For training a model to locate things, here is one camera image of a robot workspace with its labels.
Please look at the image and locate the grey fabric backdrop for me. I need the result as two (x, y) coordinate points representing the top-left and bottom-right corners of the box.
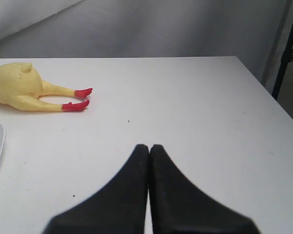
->
(0, 0), (293, 59)

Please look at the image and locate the yellow rubber chicken toy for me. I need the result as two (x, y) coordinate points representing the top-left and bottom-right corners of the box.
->
(0, 62), (93, 112)

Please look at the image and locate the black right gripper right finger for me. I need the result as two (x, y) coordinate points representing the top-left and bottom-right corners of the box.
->
(149, 145), (260, 234)

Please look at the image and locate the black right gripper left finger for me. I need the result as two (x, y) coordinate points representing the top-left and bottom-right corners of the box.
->
(43, 144), (148, 234)

